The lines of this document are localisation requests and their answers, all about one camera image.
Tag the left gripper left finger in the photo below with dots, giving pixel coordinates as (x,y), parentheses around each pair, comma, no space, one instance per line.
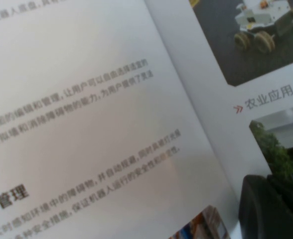
(258,214)

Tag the glossy product brochure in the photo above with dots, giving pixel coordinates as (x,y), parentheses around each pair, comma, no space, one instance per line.
(111,112)

